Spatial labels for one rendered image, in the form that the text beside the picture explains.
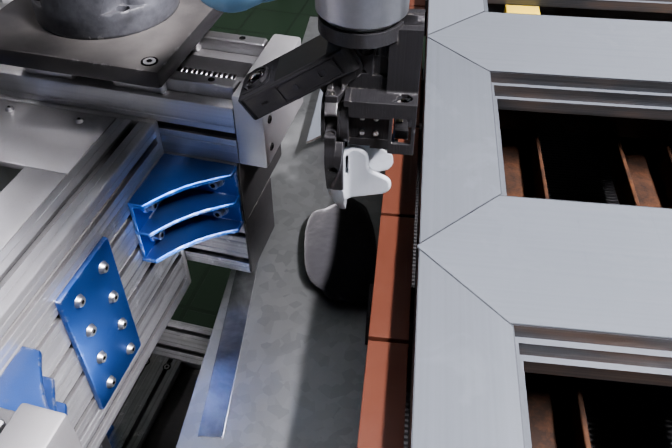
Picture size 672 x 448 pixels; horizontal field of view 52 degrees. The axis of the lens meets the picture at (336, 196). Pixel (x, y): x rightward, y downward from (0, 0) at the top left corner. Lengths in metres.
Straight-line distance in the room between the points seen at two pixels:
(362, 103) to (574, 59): 0.54
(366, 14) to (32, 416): 0.36
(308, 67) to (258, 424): 0.42
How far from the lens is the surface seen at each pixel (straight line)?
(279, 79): 0.59
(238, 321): 0.90
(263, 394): 0.83
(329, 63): 0.57
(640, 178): 1.18
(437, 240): 0.73
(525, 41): 1.09
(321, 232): 0.95
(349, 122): 0.60
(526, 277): 0.71
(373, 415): 0.65
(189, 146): 0.78
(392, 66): 0.57
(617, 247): 0.77
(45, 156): 0.76
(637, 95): 1.05
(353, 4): 0.53
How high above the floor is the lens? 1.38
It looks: 42 degrees down
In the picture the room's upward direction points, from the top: straight up
